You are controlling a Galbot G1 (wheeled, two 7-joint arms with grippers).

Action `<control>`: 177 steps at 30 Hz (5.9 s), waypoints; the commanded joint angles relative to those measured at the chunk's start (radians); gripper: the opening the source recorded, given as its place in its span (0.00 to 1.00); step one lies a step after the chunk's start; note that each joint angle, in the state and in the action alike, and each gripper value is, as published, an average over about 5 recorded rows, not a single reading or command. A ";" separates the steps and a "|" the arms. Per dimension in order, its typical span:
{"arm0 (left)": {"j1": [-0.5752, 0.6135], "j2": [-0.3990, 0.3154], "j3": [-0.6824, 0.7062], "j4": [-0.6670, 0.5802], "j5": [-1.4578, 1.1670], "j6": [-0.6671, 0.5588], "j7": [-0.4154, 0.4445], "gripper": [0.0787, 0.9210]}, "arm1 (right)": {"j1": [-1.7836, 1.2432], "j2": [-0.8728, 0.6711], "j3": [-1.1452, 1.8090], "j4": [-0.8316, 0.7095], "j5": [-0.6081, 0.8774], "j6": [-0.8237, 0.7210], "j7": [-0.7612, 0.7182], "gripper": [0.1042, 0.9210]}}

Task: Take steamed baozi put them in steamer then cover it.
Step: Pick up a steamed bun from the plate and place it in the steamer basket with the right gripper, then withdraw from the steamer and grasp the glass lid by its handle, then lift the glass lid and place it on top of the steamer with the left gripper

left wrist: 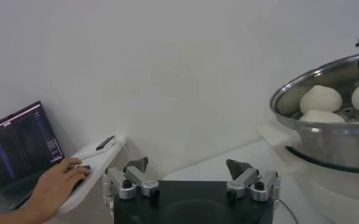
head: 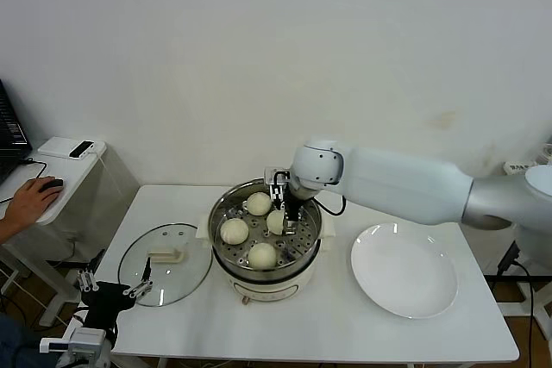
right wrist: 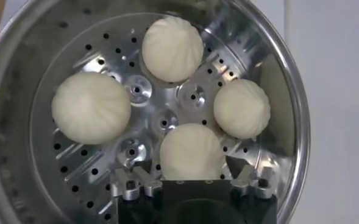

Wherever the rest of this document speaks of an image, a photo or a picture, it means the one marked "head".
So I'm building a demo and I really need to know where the black laptop cable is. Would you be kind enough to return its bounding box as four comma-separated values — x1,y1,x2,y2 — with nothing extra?
17,158,48,180

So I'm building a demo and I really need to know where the round glass pot lid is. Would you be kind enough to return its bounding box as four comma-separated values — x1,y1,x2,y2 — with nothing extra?
116,222,214,308

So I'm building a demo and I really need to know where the black laptop computer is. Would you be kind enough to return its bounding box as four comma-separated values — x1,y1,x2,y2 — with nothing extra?
0,78,34,186

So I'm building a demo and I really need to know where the black power adapter with cable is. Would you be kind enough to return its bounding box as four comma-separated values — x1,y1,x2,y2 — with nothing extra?
495,229,538,368

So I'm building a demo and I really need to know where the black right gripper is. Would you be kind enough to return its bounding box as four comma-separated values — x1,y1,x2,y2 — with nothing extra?
282,190,305,236

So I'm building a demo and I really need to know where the white side desk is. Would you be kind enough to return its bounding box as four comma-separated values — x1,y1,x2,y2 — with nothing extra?
0,139,140,328

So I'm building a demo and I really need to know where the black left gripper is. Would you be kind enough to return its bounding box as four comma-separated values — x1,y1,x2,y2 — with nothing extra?
77,249,155,330

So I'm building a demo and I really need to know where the person's bare forearm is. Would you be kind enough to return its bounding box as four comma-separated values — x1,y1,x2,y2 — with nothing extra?
0,214,21,243

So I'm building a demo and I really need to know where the white round plate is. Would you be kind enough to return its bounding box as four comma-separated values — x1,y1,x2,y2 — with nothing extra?
349,222,459,321

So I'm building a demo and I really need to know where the person's blue jeans leg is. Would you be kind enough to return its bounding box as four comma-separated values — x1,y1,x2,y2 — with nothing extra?
0,314,44,368

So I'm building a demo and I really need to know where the white steamed baozi bun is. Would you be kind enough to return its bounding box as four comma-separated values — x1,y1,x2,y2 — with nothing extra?
246,192,273,216
266,209,285,234
220,218,250,245
247,242,278,270

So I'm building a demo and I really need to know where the person's bare hand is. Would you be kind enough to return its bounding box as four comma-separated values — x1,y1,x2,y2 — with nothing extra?
4,177,60,231

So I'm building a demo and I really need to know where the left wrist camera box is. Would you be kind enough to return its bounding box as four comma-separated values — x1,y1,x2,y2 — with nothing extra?
39,327,109,354

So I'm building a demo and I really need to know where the small black-topped white device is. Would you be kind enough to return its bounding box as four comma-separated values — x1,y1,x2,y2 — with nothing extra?
68,140,96,159

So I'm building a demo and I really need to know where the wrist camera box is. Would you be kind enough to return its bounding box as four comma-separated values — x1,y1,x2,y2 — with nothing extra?
39,327,109,354
263,165,291,202

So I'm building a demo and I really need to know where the flat white box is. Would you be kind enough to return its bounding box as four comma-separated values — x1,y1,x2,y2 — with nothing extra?
37,136,107,160

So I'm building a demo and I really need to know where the grey wall socket plug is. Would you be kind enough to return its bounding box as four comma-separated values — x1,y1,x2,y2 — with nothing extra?
64,232,84,257

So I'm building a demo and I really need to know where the cream electric cooker base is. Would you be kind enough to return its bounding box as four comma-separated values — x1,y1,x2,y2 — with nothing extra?
211,236,334,305

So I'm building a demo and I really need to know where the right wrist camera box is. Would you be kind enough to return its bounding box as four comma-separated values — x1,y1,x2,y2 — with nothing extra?
263,165,291,202

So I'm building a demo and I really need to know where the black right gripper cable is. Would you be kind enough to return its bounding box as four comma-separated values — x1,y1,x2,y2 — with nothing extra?
313,195,348,216

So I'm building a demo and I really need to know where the stainless steel steamer basket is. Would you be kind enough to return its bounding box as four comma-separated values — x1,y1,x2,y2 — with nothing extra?
197,177,336,274

